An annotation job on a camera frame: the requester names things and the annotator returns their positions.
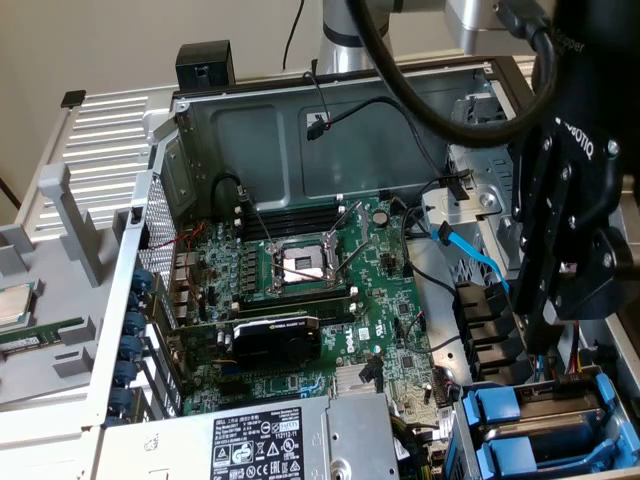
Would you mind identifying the CPU socket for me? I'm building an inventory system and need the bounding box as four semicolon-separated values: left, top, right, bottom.
264;238;347;297

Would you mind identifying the thin black cable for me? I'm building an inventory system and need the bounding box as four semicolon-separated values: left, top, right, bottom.
280;0;306;71

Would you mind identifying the grey metal drive cage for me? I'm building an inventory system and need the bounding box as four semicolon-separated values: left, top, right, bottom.
443;92;524;274

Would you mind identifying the hard disk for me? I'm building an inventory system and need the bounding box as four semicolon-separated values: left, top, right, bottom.
459;372;626;451

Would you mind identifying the thin dark cable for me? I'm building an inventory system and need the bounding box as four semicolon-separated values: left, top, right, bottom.
0;174;22;211

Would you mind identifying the silver finned heat sink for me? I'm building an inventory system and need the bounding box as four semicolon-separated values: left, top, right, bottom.
333;365;387;399

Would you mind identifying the empty blue disk carrier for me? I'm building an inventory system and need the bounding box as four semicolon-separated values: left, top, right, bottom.
474;424;640;476

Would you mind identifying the grey metal disk bay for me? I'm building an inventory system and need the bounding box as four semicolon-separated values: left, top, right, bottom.
447;374;640;480

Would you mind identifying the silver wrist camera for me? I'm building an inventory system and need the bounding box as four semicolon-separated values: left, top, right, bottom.
443;0;534;57

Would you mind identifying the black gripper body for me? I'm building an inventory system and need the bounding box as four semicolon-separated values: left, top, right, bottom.
553;0;640;230

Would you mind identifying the black wire with flat connector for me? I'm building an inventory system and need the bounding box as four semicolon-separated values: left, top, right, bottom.
304;95;451;184

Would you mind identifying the silver socket cover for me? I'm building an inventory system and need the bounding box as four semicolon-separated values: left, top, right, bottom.
325;199;374;280

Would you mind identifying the black plastic shroud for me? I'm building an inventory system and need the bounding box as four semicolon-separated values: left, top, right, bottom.
451;280;531;387

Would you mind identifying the silver CPU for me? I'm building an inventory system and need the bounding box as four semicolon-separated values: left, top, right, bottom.
0;282;39;334

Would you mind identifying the black box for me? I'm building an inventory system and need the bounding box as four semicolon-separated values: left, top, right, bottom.
175;40;236;92

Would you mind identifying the blue data wire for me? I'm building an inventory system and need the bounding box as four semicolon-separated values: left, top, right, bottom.
435;222;546;384

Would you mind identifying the grey open PC case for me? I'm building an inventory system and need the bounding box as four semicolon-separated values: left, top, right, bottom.
82;52;640;480

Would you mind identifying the thin metal locking lever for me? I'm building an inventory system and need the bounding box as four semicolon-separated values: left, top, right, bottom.
276;264;329;282
243;195;275;250

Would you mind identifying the black graphics card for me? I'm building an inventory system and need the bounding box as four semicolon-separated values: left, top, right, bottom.
167;312;325;372

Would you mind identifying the thin grey wire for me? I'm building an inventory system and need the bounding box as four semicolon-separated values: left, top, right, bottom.
402;312;464;354

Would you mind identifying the black data wire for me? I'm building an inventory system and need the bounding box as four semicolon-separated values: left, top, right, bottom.
403;204;459;300

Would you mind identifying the thin black wire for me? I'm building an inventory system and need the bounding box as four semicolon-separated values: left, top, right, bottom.
302;69;334;130

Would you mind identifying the red black twisted wire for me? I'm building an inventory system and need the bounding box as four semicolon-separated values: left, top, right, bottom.
147;222;209;251

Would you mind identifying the green RAM stick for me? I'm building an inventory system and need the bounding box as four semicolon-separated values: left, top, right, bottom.
0;322;69;357

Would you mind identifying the grey parts rack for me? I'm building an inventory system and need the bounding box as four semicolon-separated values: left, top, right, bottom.
0;162;149;409

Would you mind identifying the black looped wire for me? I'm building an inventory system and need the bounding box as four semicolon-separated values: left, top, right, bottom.
210;171;252;204

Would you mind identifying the black flat wire clip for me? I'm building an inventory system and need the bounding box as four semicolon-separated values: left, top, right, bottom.
438;168;474;202

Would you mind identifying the grey power supply unit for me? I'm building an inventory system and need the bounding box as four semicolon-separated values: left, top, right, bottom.
97;392;401;480

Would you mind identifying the green motherboard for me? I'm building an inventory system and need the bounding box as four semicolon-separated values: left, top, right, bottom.
167;193;471;444

